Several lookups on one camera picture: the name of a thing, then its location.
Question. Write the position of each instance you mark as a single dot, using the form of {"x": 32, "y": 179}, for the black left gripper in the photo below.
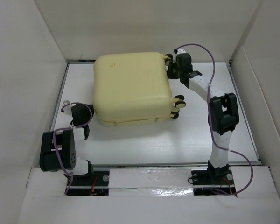
{"x": 87, "y": 109}

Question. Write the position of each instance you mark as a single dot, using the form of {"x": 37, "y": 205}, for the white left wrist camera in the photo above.
{"x": 66, "y": 108}

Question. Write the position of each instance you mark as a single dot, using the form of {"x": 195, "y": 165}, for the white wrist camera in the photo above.
{"x": 178, "y": 51}
{"x": 66, "y": 108}

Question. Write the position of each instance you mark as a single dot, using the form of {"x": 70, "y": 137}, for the pale yellow hard-shell suitcase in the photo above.
{"x": 133, "y": 89}

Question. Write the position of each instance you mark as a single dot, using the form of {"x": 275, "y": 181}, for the aluminium front rail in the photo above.
{"x": 160, "y": 165}

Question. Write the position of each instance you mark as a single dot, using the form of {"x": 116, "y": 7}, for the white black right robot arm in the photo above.
{"x": 222, "y": 117}

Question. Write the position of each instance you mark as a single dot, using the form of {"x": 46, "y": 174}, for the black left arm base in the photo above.
{"x": 97, "y": 185}

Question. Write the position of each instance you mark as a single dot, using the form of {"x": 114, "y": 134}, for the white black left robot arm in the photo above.
{"x": 58, "y": 151}

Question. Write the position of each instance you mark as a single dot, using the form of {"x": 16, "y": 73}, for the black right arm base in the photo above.
{"x": 204, "y": 185}

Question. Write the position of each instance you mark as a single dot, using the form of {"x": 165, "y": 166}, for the silver foil tape strip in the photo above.
{"x": 160, "y": 182}

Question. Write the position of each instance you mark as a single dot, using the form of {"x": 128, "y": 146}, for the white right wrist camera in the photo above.
{"x": 178, "y": 51}

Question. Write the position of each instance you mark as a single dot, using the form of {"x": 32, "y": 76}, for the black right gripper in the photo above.
{"x": 171, "y": 64}

